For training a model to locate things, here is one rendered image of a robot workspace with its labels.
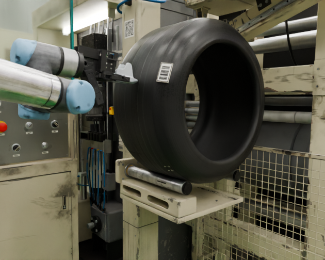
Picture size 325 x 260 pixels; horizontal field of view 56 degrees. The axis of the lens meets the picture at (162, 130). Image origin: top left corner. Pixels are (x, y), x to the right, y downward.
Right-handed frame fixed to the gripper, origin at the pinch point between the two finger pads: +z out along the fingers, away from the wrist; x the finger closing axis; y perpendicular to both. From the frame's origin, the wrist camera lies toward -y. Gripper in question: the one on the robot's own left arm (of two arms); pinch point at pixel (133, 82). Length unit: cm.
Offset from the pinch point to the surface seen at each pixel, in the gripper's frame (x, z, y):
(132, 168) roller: 21.7, 18.1, -32.2
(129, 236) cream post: 34, 29, -67
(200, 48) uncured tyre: -12.8, 15.4, 12.5
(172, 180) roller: -2.7, 18.2, -31.9
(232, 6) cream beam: 11, 60, 45
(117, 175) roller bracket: 26.1, 14.1, -35.4
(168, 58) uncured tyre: -9.7, 5.1, 7.9
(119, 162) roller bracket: 25.6, 14.0, -30.2
